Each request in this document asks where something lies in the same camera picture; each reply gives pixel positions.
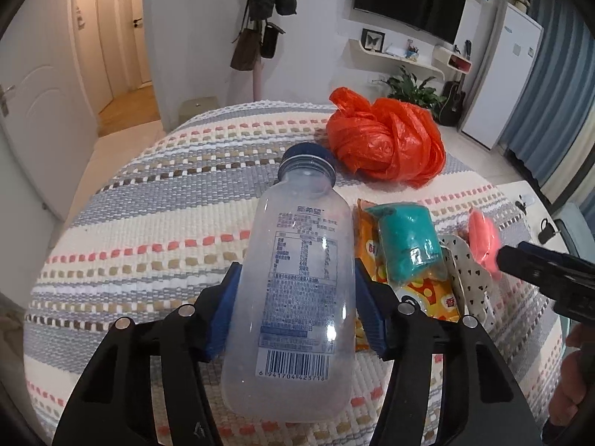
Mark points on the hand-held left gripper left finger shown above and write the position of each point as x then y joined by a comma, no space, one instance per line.
222,320

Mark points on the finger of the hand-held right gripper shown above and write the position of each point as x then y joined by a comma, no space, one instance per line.
562,256
525,267

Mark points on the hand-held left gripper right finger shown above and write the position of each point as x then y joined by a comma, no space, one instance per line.
372,323

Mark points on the pink plastic wrapper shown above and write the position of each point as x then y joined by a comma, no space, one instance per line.
481,237

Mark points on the clear plastic bottle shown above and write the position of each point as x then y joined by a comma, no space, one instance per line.
297,288

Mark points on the person's right hand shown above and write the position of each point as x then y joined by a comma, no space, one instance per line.
574,381

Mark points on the black mug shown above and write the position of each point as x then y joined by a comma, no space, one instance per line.
548,231

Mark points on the blue grey sofa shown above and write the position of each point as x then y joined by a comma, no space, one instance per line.
576,227

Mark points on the polka-dot white wrapper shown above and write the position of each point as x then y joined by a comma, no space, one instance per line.
469,272

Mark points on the yellow snack packet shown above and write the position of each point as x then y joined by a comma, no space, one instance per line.
427,299

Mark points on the black phone stand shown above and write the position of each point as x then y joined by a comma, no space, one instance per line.
521,204

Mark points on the white coffee table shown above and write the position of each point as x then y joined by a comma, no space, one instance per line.
511,190

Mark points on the teal plastic wrapper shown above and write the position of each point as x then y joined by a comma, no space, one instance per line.
409,241

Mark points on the striped woven tablecloth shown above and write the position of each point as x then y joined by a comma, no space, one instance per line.
162,223

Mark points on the blue and beige curtain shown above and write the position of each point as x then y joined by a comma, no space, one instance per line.
558,102

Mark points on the black acoustic guitar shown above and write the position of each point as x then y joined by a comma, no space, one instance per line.
453,102

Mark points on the orange plastic bag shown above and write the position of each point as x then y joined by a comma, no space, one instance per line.
386,139

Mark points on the green potted plant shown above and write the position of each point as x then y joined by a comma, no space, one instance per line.
413,90

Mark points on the red and white box shelf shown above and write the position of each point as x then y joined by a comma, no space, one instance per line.
453,59

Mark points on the white branch coat rack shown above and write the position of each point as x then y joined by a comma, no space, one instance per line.
258,83

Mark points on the pen holder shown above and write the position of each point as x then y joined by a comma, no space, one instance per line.
412,52

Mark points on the brown hanging bag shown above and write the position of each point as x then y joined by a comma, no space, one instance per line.
245,51

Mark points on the white room door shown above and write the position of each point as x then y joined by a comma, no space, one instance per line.
46,102

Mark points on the black hanging bag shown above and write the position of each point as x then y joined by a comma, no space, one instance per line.
271,42

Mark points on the white hallway door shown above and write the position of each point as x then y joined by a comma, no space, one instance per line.
93,32

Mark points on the low white wall shelf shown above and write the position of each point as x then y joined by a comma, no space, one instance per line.
395,58

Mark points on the butterfly picture frame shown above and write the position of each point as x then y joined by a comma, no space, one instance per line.
373,40

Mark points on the wall-mounted television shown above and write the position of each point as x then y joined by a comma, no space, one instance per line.
409,0

